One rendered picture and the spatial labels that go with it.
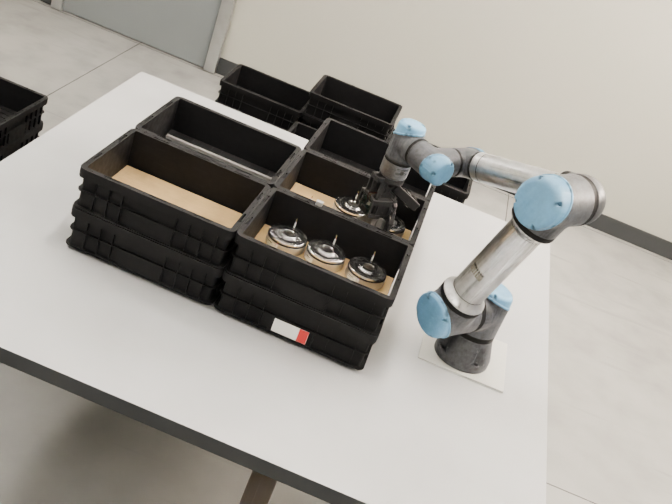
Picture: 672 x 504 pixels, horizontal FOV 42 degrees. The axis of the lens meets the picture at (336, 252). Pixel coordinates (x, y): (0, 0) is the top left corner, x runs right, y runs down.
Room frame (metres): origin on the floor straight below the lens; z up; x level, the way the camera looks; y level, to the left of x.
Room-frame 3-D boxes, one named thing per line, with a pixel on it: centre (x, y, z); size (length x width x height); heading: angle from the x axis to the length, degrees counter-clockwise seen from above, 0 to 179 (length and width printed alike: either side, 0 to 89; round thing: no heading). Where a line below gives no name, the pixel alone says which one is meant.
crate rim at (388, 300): (1.90, 0.03, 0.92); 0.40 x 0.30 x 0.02; 87
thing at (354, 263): (1.96, -0.09, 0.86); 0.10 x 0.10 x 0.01
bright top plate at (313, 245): (1.97, 0.02, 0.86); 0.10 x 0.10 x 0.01
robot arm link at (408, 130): (2.13, -0.07, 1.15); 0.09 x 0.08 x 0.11; 46
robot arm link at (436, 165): (2.08, -0.15, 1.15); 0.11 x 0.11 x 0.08; 46
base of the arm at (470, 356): (1.99, -0.41, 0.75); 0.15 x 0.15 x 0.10
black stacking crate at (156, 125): (2.22, 0.41, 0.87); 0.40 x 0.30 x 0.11; 87
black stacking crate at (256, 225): (1.90, 0.03, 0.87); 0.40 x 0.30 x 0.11; 87
